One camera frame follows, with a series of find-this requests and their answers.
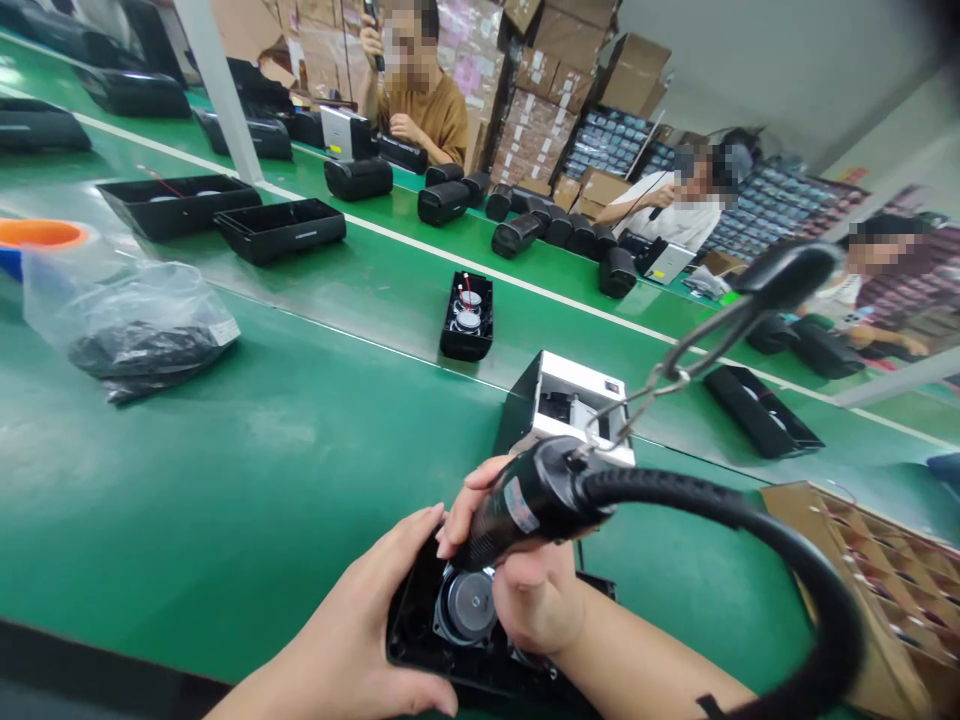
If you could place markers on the long black speaker housing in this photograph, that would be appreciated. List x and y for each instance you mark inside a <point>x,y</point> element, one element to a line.
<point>761,412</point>

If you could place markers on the clear bag of black parts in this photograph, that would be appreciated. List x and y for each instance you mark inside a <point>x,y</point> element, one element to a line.
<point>142,337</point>

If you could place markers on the black electric screwdriver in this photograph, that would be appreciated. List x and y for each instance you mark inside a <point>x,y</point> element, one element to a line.
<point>540,495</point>

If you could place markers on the open black housing shell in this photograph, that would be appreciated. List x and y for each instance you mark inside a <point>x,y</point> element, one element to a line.
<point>180,206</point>
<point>281,232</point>

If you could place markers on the wall of dark packages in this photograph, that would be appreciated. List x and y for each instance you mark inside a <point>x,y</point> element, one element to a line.
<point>780,202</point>

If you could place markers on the brown compartment box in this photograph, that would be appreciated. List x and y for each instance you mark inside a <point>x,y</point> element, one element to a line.
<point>877,570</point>

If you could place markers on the person's left hand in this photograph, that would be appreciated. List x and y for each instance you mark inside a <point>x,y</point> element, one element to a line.
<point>352,622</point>

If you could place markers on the person's right hand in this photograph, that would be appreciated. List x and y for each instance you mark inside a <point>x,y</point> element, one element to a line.
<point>544,600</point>

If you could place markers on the pair of black round speakers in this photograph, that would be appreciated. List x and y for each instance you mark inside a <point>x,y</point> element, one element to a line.
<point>814,345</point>

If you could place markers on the white and black screw feeder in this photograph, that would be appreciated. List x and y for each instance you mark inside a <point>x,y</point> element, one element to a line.
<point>559,382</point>

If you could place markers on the blue container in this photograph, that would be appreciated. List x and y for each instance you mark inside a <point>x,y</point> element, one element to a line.
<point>9,266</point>

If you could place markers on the orange tape roll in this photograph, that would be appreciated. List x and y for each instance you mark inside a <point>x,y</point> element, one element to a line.
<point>37,232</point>

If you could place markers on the metal hanger hook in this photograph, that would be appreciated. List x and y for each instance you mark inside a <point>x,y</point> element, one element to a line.
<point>795,266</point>

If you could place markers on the white post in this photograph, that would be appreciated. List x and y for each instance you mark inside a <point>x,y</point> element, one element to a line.
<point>900,379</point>

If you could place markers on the black cylindrical speaker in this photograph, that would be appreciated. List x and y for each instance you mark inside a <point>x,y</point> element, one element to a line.
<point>358,180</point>

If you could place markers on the black speaker housing with driver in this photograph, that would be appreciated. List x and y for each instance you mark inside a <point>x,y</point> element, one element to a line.
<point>465,607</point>

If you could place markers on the grey test device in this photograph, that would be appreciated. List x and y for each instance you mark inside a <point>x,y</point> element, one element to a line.
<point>664,259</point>
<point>341,131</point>

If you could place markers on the white pillar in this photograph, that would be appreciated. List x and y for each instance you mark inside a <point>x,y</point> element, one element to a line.
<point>221,82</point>

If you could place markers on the row of black speakers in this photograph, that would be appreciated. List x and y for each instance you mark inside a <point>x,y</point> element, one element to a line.
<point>525,221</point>

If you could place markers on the stack of cartons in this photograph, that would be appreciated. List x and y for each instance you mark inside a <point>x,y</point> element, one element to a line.
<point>555,75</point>

